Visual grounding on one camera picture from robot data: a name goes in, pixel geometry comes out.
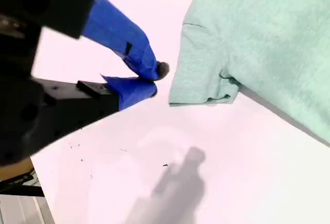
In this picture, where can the pale green T-shirt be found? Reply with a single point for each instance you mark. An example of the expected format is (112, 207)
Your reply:
(257, 41)

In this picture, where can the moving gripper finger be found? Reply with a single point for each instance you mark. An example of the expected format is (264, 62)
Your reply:
(77, 110)

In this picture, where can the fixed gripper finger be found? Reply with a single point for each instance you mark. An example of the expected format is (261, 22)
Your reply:
(116, 28)

